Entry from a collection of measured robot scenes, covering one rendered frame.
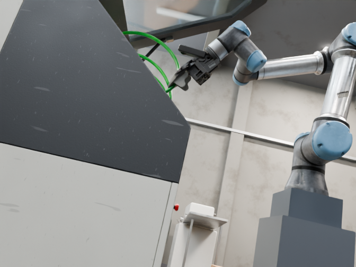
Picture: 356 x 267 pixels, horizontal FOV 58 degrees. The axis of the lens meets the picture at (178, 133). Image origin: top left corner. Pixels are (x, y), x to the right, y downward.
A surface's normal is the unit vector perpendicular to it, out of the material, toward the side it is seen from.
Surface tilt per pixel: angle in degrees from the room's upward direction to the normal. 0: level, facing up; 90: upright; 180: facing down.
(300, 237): 90
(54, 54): 90
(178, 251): 90
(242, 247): 90
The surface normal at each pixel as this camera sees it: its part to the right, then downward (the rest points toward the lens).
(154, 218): 0.05, -0.30
